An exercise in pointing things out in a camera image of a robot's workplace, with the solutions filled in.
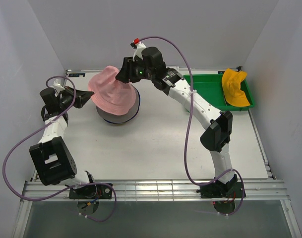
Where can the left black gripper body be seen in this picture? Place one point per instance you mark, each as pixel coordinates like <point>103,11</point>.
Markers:
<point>65,101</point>

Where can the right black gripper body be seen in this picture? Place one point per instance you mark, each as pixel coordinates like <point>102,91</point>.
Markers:
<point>140,72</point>

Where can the blue bucket hat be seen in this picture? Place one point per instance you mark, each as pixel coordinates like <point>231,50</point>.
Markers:
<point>138,104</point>

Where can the pink bucket hat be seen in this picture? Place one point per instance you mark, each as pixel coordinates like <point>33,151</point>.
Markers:
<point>111,95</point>

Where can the yellow bucket hat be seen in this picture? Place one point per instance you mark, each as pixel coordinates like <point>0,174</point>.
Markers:
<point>231,84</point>

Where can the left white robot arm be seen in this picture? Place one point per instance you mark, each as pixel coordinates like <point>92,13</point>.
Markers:
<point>52,159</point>

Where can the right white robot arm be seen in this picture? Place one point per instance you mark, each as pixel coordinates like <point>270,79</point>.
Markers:
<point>217,124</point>

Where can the green plastic tray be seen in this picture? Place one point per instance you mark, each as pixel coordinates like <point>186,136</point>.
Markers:
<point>209,86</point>

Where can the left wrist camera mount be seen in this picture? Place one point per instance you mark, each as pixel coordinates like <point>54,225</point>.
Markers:
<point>58,84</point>

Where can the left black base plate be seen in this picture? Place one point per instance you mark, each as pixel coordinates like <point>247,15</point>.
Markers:
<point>100,191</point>

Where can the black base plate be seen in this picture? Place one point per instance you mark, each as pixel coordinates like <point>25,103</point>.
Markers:
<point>217,190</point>
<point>100,191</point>

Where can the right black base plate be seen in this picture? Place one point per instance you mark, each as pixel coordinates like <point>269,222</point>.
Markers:
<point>217,190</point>

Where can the aluminium rail frame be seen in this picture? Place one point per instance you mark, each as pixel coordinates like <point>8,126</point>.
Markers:
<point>144,160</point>

